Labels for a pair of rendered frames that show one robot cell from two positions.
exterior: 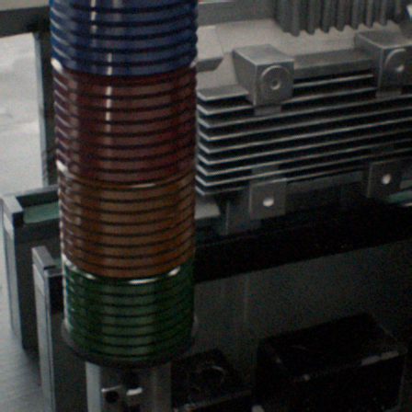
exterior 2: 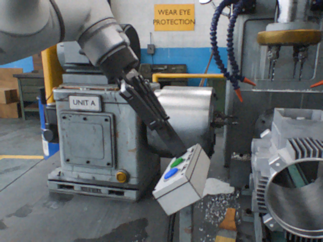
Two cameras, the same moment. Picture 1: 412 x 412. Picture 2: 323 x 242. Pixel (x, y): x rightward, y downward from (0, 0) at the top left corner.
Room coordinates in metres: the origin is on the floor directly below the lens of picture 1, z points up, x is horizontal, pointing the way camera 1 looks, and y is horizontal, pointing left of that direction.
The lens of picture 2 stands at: (0.65, 0.57, 1.28)
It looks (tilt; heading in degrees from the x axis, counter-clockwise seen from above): 14 degrees down; 308
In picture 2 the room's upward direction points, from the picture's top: straight up
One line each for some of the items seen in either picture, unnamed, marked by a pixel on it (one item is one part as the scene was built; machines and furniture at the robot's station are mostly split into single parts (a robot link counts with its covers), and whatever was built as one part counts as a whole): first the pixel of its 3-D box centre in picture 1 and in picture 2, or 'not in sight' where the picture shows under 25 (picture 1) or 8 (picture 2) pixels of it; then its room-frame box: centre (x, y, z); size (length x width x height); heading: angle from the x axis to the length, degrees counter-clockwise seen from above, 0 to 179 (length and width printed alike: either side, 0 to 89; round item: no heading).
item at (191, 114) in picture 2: not in sight; (171, 122); (1.22, -0.19, 1.04); 0.37 x 0.25 x 0.25; 24
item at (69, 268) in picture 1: (129, 288); not in sight; (0.40, 0.03, 1.05); 0.06 x 0.06 x 0.04
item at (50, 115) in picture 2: not in sight; (55, 115); (1.53, 0.06, 1.07); 0.08 x 0.07 x 0.20; 114
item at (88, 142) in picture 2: not in sight; (107, 132); (1.44, -0.09, 0.99); 0.35 x 0.31 x 0.37; 24
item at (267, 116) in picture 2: not in sight; (275, 129); (0.93, -0.42, 1.02); 0.15 x 0.02 x 0.15; 24
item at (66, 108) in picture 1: (125, 105); not in sight; (0.40, 0.03, 1.14); 0.06 x 0.06 x 0.04
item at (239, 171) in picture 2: not in sight; (240, 169); (1.03, -0.35, 0.86); 0.07 x 0.06 x 0.12; 24
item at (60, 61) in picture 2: not in sight; (91, 87); (1.46, -0.05, 1.16); 0.33 x 0.26 x 0.42; 24
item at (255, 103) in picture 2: not in sight; (272, 135); (0.96, -0.48, 0.97); 0.30 x 0.11 x 0.34; 24
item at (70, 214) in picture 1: (127, 200); not in sight; (0.40, 0.03, 1.10); 0.06 x 0.06 x 0.04
